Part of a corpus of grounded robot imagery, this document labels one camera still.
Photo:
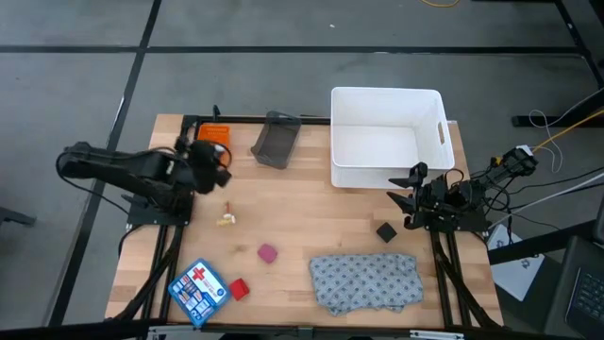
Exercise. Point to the orange block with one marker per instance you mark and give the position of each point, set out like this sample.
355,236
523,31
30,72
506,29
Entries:
214,133

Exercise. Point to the black laptop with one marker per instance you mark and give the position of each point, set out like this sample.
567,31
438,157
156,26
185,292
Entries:
578,293

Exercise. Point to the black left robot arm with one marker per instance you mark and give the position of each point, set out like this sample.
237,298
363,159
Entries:
118,167

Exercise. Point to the silver bracket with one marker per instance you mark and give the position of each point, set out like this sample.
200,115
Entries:
436,334

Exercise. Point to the grey translucent plastic bin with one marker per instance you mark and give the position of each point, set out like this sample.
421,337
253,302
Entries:
276,141

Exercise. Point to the black floor stand frame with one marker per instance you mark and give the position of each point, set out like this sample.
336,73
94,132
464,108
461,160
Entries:
582,52

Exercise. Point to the grey patterned folded cloth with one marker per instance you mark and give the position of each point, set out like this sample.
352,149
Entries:
365,283

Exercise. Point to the black chair leg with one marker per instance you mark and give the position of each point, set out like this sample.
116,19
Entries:
16,217

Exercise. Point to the black small cube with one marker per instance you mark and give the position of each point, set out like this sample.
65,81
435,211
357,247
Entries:
386,232

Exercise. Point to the small red tube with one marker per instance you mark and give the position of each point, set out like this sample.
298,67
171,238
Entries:
228,208

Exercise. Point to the large white plastic bin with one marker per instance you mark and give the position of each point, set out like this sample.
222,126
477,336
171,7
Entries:
389,137

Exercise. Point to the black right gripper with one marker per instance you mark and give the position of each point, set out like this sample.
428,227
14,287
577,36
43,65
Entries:
431,198

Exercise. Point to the red small block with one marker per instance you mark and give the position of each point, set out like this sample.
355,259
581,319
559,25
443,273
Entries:
239,289

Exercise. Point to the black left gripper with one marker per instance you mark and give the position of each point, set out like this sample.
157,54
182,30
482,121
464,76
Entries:
205,163

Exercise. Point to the white box with logo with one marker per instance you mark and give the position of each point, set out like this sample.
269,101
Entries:
516,271

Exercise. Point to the pink bandage roll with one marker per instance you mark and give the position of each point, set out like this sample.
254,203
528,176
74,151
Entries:
267,253

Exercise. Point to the black table edge rail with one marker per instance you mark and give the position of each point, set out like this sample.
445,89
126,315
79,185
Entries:
71,330

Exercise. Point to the black slanted bar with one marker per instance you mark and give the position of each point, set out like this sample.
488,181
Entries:
538,245

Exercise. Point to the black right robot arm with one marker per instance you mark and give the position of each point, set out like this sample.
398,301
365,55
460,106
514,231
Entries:
476,191

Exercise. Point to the blue first aid kit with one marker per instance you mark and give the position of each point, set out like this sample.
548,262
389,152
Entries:
199,292

